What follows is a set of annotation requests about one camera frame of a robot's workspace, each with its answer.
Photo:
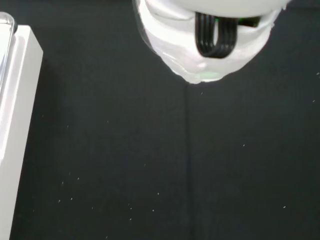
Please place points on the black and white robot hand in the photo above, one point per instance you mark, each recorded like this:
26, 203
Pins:
225, 5

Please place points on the black bench cloth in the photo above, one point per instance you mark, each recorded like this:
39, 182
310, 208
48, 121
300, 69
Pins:
155, 160

